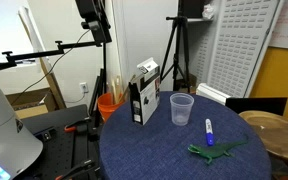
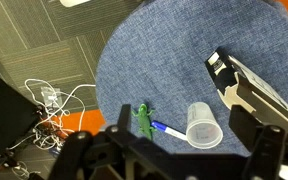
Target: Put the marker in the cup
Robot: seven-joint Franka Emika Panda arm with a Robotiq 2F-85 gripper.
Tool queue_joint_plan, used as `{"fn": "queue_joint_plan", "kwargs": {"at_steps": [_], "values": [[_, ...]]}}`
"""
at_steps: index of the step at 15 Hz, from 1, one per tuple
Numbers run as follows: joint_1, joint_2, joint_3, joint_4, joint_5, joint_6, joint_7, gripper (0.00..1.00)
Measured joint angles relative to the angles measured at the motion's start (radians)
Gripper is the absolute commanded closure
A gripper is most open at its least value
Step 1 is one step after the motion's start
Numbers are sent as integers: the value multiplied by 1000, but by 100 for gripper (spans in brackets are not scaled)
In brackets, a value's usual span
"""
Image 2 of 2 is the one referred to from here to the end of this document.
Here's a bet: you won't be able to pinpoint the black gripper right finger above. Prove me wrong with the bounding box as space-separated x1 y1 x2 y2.
229 105 262 151

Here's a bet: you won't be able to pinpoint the blue capped white marker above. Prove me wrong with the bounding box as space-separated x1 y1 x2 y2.
151 121 187 141

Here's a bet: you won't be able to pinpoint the tangled white cables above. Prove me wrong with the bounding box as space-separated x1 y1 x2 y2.
7 78 97 179

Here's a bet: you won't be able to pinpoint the round blue fabric table cover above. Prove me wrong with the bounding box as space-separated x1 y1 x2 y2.
96 0 288 155

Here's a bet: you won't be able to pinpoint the black box on floor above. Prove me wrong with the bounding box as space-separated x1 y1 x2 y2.
0 79 38 155

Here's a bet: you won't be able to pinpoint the green toy lizard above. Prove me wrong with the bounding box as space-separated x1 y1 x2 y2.
131 104 157 140

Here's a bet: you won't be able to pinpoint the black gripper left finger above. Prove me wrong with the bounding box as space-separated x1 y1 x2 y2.
117 104 131 133

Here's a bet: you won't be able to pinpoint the clear plastic measuring cup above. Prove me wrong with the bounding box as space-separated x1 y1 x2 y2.
186 102 223 149

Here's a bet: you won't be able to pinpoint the black and white cardboard box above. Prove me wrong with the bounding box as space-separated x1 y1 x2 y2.
205 47 288 133

